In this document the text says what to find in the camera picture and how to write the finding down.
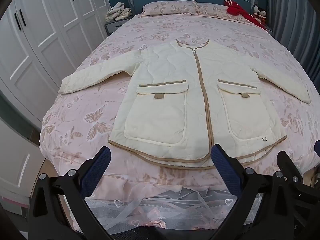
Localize grey curtain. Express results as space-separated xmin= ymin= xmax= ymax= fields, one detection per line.
xmin=266 ymin=0 xmax=320 ymax=80

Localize grey nightstand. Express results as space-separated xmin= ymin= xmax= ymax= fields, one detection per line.
xmin=104 ymin=19 xmax=131 ymax=37

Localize plush toys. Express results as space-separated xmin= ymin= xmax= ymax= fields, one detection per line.
xmin=252 ymin=5 xmax=267 ymax=21

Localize red garment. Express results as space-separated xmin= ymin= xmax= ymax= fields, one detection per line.
xmin=224 ymin=0 xmax=267 ymax=29

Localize white cabinet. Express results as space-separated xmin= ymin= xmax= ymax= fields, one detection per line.
xmin=0 ymin=119 xmax=47 ymax=208

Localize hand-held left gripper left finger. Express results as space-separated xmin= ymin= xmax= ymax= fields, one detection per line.
xmin=27 ymin=146 xmax=112 ymax=240

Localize white lace bed skirt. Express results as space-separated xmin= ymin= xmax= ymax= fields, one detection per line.
xmin=85 ymin=184 xmax=259 ymax=232

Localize cream quilted jacket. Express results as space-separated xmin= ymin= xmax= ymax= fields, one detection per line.
xmin=59 ymin=39 xmax=311 ymax=168

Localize pink butterfly bedspread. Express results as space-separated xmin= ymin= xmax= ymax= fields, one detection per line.
xmin=39 ymin=0 xmax=320 ymax=188

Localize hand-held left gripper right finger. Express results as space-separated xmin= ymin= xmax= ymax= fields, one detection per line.
xmin=211 ymin=143 xmax=278 ymax=240

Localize pile of cream clothes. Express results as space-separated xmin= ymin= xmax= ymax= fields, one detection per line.
xmin=105 ymin=2 xmax=133 ymax=22

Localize white wardrobe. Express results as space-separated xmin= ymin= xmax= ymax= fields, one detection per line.
xmin=0 ymin=0 xmax=108 ymax=110

